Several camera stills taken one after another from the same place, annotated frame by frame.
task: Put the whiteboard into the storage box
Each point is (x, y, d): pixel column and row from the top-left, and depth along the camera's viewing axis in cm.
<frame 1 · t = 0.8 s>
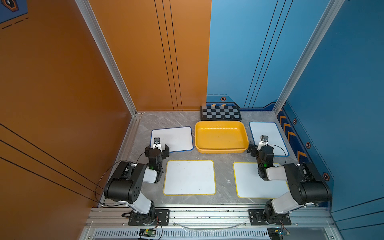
left hand: (158, 143, 94), fingers open
right hand: (258, 143, 94), fingers open
yellow plastic storage box: (221, 137, 108), on the table
left yellow-framed whiteboard: (187, 177, 90), on the table
left blue-framed whiteboard: (179, 139, 107), on the table
right blue-framed whiteboard: (276, 138, 109), on the table
black grey checkerboard: (220, 113, 118), point 4 cm above the table

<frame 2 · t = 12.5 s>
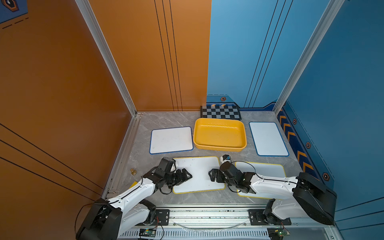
left hand: (189, 177, 83), fingers open
right hand: (213, 176, 86), fingers open
left yellow-framed whiteboard: (199, 167, 92), on the table
small brass knob: (133, 171, 89), point 2 cm above the table
the other named things where they were.

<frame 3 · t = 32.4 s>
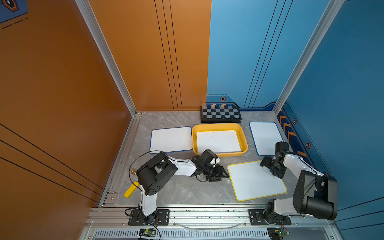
left hand: (227, 177, 83), fingers open
right hand: (267, 168, 90), fingers open
left yellow-framed whiteboard: (217, 141, 105), on the table
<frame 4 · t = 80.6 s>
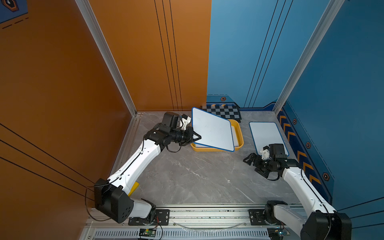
left hand: (201, 135, 73), fingers closed
right hand: (249, 163, 83), fingers open
left blue-framed whiteboard: (215, 132, 90), point 16 cm above the table
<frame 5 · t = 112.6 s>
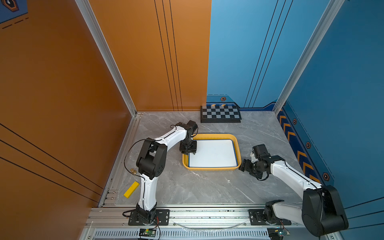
left hand: (193, 150, 94), fingers open
right hand: (243, 169, 87), fingers open
right blue-framed whiteboard: (216, 153, 95), point 4 cm above the table
